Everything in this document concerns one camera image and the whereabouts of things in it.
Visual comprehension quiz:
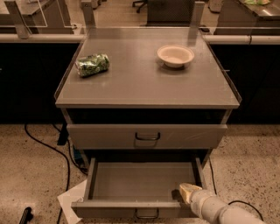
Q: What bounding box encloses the grey drawer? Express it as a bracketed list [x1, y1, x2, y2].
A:
[71, 158, 206, 220]
[67, 124, 228, 150]

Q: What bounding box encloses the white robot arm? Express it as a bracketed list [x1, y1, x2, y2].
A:
[179, 183, 266, 224]

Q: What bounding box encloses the grey top drawer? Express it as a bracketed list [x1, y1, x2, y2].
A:
[67, 124, 228, 150]

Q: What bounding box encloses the grey drawer cabinet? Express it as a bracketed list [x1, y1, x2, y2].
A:
[55, 27, 241, 162]

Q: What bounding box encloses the white paper sign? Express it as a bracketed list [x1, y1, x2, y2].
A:
[57, 180, 87, 224]

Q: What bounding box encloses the white paper bowl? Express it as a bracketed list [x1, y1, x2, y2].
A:
[157, 45, 194, 68]

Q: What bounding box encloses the crushed green soda can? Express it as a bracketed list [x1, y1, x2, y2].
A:
[75, 53, 109, 78]

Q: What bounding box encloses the black object on floor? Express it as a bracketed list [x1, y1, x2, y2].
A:
[19, 206, 33, 224]

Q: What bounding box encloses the clear acrylic barrier panel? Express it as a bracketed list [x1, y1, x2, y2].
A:
[0, 0, 83, 28]

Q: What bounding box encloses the black cable right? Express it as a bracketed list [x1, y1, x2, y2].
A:
[208, 158, 265, 222]

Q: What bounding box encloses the black cable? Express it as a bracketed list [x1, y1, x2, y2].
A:
[24, 122, 88, 224]
[208, 158, 265, 222]

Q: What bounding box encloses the black cable left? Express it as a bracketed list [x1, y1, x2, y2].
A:
[24, 122, 88, 224]

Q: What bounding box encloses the white horizontal rail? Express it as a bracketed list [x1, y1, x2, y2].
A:
[0, 34, 280, 46]

